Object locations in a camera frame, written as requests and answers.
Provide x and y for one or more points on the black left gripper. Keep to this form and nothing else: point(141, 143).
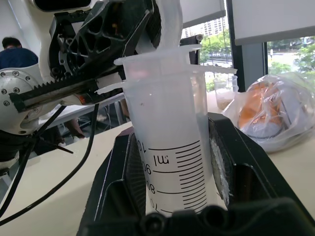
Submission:
point(61, 61)

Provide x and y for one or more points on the clear plastic cup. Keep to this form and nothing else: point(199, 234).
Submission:
point(225, 91)

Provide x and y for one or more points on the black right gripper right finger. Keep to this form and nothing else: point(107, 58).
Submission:
point(248, 157)

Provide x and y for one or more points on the black window frame post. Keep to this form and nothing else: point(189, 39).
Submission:
point(236, 66)

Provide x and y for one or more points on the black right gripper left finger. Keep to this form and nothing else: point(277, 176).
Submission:
point(115, 169)

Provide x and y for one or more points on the white background table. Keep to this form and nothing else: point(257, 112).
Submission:
point(81, 108)

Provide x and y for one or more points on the person in blue shirt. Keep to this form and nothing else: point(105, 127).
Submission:
point(17, 56)

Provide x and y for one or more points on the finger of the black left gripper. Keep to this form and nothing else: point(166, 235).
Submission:
point(150, 29)

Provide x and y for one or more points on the translucent plastic measuring cup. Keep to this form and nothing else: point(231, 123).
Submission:
point(167, 105)

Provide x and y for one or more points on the white window blind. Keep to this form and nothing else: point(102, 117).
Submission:
point(273, 19)
point(201, 9)

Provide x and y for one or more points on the clear plastic bag with contents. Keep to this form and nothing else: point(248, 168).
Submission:
point(275, 110)

